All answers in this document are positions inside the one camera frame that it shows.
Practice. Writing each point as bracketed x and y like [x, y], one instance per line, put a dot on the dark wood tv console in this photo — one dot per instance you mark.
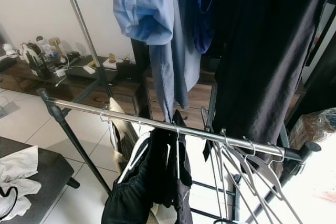
[26, 80]

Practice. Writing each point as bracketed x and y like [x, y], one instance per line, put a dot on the white black steam iron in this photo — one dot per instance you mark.
[31, 55]

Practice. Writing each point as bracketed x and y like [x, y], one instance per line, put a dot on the white charger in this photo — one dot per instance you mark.
[61, 72]

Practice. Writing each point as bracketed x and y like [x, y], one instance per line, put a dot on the white robot toy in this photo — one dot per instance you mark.
[46, 48]

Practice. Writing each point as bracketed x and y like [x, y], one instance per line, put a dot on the gold table lamp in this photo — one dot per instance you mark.
[55, 42]

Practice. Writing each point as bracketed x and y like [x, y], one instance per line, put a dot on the black metal clothes rack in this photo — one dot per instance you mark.
[84, 108]

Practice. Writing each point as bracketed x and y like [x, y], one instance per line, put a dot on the flat black set-top box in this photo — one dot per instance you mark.
[79, 60]

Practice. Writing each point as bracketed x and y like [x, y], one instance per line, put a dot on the small white remote control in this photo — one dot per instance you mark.
[89, 70]

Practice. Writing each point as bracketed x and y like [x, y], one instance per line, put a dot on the grey fabric ottoman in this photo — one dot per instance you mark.
[55, 174]

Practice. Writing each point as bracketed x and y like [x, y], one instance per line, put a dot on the yellow figurine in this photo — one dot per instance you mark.
[111, 59]

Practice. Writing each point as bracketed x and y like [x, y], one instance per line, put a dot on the small black box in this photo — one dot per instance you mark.
[126, 71]

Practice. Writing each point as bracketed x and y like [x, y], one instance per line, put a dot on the black tower speaker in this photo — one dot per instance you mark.
[139, 77]

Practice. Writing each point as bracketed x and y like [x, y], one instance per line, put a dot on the black shirt white collar trim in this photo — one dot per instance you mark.
[126, 203]

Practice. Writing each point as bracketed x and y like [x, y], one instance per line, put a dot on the dark blue garment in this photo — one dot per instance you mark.
[203, 30]

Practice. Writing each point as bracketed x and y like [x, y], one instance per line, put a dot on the long black garment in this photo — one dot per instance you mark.
[257, 51]

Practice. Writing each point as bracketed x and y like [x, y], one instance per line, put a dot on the dark grey curtain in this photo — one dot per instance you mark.
[323, 87]

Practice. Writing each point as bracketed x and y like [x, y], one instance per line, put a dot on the white round camera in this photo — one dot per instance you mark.
[9, 50]

